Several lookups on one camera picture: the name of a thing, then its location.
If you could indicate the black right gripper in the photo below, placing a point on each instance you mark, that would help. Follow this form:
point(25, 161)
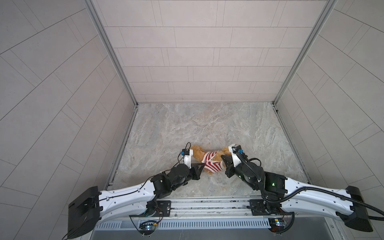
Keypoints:
point(230, 167)

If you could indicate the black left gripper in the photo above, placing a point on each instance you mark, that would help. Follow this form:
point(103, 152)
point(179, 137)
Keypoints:
point(195, 174)

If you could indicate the tan plush teddy bear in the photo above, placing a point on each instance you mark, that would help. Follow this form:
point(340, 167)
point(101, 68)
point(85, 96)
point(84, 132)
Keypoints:
point(198, 152)

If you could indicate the red white striped knit sweater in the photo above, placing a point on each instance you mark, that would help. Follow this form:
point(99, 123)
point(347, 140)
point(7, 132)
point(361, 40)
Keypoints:
point(213, 162)

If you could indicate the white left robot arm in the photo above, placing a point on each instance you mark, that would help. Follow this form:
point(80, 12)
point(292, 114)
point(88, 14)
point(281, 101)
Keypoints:
point(94, 207)

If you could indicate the white ventilation grille strip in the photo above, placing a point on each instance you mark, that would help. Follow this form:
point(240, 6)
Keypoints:
point(192, 224)

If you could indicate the left circuit board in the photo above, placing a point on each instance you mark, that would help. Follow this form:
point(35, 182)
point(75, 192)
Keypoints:
point(148, 227)

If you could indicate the circuit board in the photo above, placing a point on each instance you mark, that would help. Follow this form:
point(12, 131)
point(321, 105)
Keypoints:
point(148, 227)
point(277, 225)

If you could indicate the right circuit board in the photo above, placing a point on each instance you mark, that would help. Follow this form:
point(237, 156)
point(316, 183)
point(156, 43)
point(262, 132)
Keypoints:
point(277, 225)

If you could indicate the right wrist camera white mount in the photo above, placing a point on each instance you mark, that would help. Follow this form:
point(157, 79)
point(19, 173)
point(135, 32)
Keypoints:
point(235, 149)

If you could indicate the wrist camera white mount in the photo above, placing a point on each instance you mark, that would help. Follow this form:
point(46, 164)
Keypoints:
point(235, 149)
point(187, 157)

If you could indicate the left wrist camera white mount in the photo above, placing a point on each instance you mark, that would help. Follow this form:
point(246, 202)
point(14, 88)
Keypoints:
point(187, 157)

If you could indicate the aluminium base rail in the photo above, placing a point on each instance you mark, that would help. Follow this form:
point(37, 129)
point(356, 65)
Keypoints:
point(183, 208)

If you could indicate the aluminium corner post right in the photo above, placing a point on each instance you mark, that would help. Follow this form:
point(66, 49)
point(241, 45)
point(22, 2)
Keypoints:
point(329, 6)

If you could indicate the aluminium corner post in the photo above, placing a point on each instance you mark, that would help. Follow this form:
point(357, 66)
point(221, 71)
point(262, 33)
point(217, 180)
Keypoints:
point(329, 6)
point(89, 5)

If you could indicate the aluminium corner post left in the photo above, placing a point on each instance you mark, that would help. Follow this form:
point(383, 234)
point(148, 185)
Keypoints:
point(89, 5)

